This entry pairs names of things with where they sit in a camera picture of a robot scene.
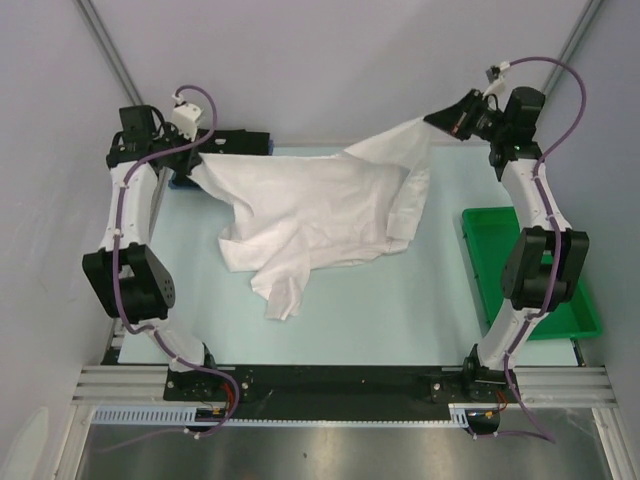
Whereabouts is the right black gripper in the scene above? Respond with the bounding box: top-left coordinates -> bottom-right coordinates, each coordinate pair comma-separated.
423,89 -> 508,144

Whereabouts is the white long sleeve shirt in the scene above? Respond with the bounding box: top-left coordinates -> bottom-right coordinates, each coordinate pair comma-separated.
190,118 -> 433,320

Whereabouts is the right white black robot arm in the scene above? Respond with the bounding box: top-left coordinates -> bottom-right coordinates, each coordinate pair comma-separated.
423,87 -> 589,402

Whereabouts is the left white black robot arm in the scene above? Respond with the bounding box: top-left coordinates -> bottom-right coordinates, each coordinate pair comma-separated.
82,100 -> 221,400

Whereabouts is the green plastic tray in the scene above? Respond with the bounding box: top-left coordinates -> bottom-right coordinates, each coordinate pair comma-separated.
461,207 -> 604,341

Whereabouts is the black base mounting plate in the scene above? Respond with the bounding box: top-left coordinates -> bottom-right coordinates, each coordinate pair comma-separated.
163,363 -> 521,424

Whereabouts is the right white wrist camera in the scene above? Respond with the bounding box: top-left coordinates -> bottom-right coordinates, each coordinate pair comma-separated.
483,61 -> 511,98

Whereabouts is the right aluminium frame post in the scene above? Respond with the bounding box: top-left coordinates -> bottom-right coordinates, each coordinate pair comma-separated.
542,0 -> 606,97

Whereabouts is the aluminium frame post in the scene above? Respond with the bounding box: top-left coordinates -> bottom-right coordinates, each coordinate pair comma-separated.
73,0 -> 144,105
542,0 -> 606,97

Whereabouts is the left aluminium frame post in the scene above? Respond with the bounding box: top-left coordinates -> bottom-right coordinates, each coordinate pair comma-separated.
73,0 -> 144,105

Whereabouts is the aluminium front rail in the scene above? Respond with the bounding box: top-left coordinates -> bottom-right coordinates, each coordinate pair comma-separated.
72,365 -> 618,408

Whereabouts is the light blue cable duct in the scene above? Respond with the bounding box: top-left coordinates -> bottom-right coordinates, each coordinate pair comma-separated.
92,405 -> 468,428

